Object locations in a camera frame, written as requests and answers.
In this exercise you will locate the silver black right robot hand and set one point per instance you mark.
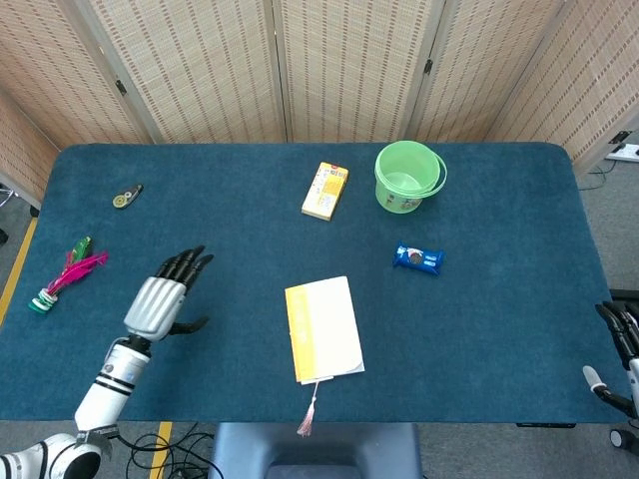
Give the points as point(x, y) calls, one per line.
point(633, 344)

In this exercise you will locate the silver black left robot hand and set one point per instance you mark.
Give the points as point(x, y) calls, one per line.
point(155, 307)

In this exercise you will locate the white notebook with tassel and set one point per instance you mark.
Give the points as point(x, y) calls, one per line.
point(329, 324)

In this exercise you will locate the blue white tasselled bookmark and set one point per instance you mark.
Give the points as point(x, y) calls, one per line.
point(309, 424)

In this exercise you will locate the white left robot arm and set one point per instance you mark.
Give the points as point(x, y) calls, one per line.
point(107, 394)

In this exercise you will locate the pink feather shuttlecock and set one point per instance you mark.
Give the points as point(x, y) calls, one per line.
point(75, 272)

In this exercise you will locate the black white caster wheel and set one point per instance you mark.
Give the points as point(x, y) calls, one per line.
point(619, 438)

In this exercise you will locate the green black correction tape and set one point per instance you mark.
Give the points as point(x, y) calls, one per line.
point(122, 199)

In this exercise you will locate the blue felt table cover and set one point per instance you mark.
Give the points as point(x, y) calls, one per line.
point(249, 239)

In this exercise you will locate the white power strip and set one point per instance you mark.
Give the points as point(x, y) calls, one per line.
point(624, 152)

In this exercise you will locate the yellow cardboard box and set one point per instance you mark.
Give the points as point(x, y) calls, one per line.
point(324, 192)

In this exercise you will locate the dark blue robot torso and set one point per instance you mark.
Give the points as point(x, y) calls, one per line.
point(314, 454)

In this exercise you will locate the dark metal screen hinge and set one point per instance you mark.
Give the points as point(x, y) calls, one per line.
point(121, 88)
point(429, 67)

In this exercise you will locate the blue cookie packet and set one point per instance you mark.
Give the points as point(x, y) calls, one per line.
point(419, 258)

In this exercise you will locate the woven bamboo folding screen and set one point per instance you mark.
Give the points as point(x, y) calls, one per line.
point(199, 75)

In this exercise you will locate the green plastic bucket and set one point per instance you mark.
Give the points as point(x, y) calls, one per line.
point(399, 199)

